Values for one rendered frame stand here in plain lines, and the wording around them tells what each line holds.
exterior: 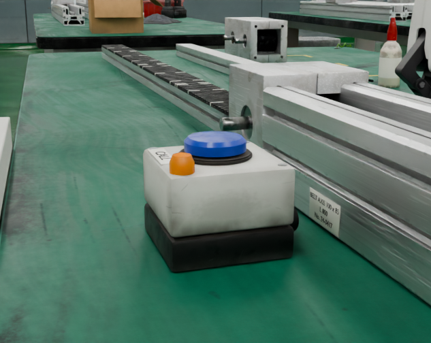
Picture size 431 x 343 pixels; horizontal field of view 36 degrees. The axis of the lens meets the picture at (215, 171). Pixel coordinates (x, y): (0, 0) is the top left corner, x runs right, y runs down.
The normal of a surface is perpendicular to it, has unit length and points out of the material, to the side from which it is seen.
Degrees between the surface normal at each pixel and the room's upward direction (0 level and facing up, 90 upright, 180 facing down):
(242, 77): 90
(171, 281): 0
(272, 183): 90
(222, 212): 90
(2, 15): 90
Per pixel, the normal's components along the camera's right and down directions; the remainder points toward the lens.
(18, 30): 0.25, 0.25
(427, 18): -0.92, 0.02
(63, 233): 0.00, -0.96
